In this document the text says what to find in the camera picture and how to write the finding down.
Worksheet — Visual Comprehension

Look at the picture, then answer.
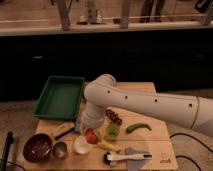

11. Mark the green plastic cup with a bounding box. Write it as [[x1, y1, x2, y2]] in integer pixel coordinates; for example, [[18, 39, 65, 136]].
[[104, 123, 120, 141]]

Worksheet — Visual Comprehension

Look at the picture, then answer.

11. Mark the dark red bowl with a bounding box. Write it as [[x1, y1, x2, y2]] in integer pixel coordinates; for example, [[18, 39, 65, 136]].
[[23, 133, 52, 163]]

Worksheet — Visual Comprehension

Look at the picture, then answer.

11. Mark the green chili pepper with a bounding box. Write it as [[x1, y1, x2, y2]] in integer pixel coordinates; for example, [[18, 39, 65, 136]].
[[126, 123, 152, 134]]

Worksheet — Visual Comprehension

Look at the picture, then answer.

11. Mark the white paper cup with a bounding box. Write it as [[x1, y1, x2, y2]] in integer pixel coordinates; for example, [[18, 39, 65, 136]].
[[73, 136, 92, 155]]

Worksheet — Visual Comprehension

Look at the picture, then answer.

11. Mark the red apple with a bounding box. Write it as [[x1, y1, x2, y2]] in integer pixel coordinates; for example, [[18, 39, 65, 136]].
[[85, 129, 99, 144]]

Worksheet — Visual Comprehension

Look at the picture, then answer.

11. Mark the white dish brush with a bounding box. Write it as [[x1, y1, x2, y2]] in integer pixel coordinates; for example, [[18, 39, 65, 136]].
[[103, 152, 152, 165]]

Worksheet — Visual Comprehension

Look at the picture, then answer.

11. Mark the black cable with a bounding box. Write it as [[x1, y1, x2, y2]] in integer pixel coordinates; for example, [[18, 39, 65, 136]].
[[169, 132, 213, 171]]

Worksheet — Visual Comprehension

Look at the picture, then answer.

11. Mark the small metal cup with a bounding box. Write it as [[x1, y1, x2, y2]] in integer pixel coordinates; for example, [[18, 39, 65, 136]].
[[52, 141, 68, 159]]

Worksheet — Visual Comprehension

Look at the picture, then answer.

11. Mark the wooden handled brush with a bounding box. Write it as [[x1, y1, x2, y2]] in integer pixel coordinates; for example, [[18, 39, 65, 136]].
[[52, 122, 75, 140]]

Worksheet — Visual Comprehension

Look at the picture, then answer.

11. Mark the blue sponge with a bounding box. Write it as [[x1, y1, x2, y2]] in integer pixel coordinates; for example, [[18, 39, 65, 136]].
[[74, 123, 81, 134]]

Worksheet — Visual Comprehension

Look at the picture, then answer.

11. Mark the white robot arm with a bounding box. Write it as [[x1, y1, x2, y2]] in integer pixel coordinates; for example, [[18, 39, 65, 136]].
[[81, 74, 213, 137]]

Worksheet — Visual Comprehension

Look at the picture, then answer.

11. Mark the green plastic tray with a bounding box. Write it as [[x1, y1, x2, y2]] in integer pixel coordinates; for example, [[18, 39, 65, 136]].
[[33, 76, 85, 121]]

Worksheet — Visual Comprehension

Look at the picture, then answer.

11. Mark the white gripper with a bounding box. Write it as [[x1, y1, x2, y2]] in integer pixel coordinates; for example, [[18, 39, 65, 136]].
[[81, 105, 105, 133]]

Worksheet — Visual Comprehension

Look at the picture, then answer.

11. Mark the black pole stand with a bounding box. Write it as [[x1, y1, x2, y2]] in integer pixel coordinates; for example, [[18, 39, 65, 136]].
[[0, 131, 14, 171]]

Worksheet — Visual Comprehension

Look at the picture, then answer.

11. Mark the grey cloth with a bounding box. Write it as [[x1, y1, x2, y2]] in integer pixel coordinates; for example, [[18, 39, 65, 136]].
[[125, 147, 152, 171]]

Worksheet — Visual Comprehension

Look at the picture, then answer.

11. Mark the dark grape bunch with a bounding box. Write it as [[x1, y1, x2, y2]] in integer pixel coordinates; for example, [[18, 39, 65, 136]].
[[106, 109, 122, 125]]

